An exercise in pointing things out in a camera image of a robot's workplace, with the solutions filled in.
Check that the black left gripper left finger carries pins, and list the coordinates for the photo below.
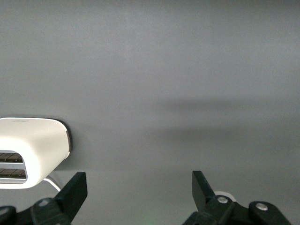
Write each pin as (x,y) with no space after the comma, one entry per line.
(70,199)

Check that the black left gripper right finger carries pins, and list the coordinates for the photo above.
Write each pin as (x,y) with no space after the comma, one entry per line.
(211,211)

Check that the cream toaster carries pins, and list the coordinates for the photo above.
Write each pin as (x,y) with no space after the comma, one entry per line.
(37,145)

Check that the dark grey table mat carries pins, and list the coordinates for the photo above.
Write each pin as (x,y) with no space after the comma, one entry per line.
(150,70)

